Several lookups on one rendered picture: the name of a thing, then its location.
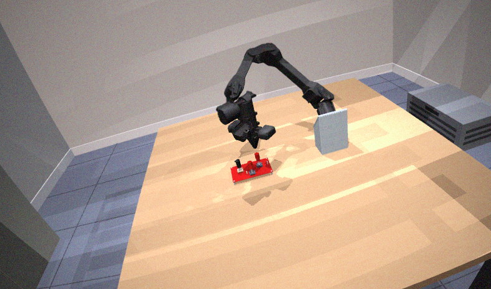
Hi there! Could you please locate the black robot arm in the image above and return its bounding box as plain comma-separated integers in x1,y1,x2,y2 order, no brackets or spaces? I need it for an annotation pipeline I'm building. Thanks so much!
216,43,336,142

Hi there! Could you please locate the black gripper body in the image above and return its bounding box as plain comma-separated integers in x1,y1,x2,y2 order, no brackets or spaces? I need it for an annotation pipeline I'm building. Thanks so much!
228,111,276,140

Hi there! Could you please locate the red circuit board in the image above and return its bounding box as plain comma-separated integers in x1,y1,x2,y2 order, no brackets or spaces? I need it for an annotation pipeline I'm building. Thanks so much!
231,153,273,185

